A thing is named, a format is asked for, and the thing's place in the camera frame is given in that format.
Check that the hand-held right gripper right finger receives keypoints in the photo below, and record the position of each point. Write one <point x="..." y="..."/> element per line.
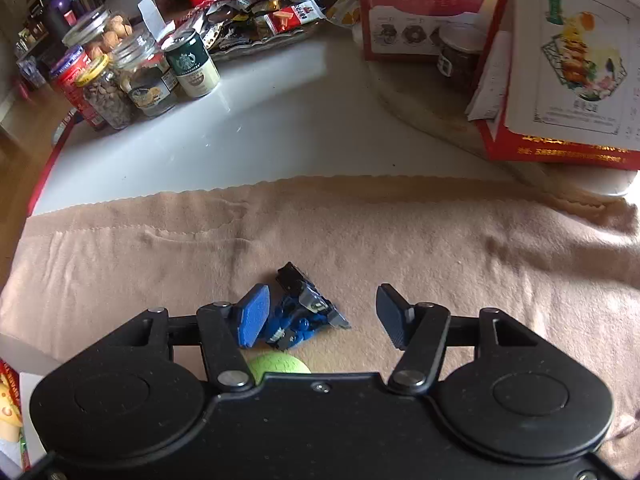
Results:
<point x="395" y="315"/>

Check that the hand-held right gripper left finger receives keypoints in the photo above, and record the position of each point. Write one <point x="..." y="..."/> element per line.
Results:
<point x="254" y="317"/>

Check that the blue toy robot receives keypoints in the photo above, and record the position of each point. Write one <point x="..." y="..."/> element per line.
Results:
<point x="300" y="320"/>

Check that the green toy egg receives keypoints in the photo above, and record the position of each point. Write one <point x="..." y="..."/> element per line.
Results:
<point x="277" y="364"/>

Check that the beige cloth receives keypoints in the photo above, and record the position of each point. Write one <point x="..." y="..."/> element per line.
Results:
<point x="450" y="260"/>

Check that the round wooden board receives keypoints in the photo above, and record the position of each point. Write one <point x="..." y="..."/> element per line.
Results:
<point x="425" y="110"/>

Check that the glass jar with dark label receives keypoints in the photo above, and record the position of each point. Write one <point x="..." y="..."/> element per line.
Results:
<point x="150" y="92"/>

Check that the green white coffee can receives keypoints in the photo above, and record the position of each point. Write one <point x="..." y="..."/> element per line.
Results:
<point x="192" y="70"/>

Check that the yellow lid nut jar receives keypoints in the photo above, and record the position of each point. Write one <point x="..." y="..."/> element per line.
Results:
<point x="105" y="100"/>

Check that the red printed carton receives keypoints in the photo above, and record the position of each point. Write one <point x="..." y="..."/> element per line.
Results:
<point x="400" y="25"/>

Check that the red drink can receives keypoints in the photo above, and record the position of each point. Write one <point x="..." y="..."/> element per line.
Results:
<point x="70" y="80"/>

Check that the tray of snack packets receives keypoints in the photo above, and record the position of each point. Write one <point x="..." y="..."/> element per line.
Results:
<point x="260" y="15"/>

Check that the red desk calendar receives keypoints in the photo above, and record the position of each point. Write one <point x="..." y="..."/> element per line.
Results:
<point x="575" y="60"/>

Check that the glass jar of walnuts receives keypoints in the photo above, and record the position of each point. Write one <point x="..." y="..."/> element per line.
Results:
<point x="107" y="35"/>

